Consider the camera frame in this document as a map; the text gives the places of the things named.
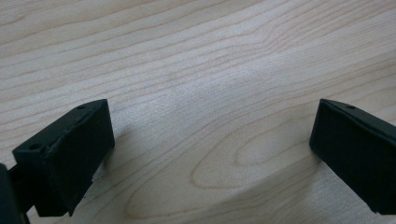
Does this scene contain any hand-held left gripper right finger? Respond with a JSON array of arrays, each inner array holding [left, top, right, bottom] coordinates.
[[309, 98, 396, 216]]

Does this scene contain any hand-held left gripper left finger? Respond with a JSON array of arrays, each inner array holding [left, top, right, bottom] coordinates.
[[8, 99, 116, 217]]

